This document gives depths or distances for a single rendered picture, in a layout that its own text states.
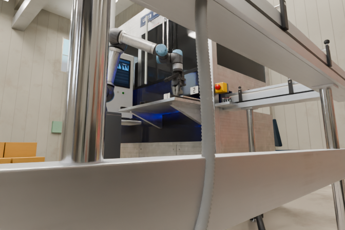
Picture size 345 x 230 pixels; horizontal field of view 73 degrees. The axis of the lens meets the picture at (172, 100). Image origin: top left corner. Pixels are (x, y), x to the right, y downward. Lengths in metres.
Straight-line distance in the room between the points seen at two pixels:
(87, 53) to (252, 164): 0.38
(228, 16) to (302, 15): 5.18
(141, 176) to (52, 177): 0.10
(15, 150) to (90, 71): 4.83
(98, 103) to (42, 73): 10.42
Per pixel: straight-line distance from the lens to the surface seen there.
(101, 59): 0.31
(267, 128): 2.51
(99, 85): 0.30
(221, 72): 1.95
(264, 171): 0.56
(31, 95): 10.40
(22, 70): 10.52
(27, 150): 5.16
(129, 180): 0.29
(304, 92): 1.62
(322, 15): 5.58
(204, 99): 0.40
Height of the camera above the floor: 0.57
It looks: 11 degrees up
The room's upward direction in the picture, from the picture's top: straight up
